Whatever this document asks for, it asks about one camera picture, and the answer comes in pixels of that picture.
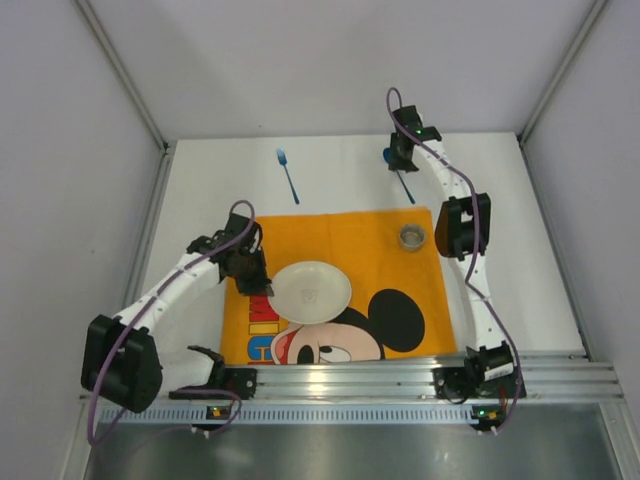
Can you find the perforated grey cable duct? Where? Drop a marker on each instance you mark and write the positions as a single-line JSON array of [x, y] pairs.
[[294, 414]]

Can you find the small grey metal cup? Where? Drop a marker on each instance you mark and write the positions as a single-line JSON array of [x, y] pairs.
[[412, 237]]

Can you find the left aluminium frame post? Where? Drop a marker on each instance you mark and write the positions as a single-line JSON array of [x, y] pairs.
[[97, 30]]

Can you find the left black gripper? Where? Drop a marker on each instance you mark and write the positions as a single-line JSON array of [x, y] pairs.
[[252, 286]]

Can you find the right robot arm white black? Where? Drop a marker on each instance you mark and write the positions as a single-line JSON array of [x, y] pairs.
[[462, 234]]

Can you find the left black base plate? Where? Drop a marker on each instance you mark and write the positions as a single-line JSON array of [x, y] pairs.
[[236, 380]]

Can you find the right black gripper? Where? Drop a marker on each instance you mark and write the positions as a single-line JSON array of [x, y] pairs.
[[400, 161]]

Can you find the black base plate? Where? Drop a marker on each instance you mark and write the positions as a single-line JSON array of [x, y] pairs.
[[453, 384], [236, 380]]

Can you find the orange cartoon mouse placemat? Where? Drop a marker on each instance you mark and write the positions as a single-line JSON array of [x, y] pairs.
[[398, 307]]

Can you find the aluminium frame post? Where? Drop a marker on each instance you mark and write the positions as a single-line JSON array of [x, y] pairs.
[[595, 13], [97, 30]]

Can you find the right aluminium frame post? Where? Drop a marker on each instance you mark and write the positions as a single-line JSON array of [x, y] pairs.
[[595, 13]]

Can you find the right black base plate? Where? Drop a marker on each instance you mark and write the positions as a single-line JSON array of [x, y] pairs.
[[453, 384]]

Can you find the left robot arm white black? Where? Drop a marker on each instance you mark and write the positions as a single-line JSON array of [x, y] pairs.
[[122, 362]]

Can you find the aluminium mounting rail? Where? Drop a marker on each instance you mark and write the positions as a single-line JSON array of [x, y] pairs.
[[549, 377]]

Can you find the cream round plate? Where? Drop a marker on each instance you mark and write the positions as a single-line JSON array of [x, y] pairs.
[[310, 292]]

